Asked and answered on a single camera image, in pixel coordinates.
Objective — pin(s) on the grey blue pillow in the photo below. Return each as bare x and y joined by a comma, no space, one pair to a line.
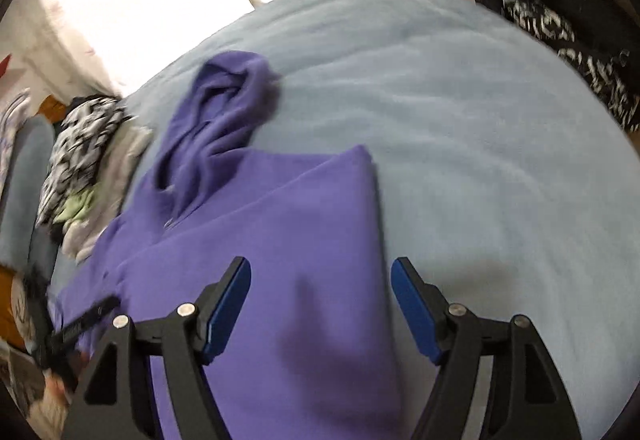
23,246

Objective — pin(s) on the black white patterned garment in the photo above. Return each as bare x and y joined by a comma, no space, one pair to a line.
85,133

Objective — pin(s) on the cream folded garment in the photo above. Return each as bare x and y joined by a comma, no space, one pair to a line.
115,172

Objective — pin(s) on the light blue fleece blanket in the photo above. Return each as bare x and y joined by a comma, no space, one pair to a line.
497,172

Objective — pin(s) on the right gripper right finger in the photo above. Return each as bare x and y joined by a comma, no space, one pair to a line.
527,398

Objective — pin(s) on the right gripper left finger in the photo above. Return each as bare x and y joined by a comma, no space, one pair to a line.
115,397

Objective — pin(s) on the floral patterned pillow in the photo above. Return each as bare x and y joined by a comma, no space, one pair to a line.
12,120

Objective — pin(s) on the black white clothes pile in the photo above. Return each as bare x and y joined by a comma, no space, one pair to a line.
613,77

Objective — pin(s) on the purple hoodie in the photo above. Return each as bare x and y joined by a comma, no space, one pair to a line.
311,354

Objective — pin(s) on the light green folded garment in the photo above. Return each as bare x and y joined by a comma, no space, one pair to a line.
76,207

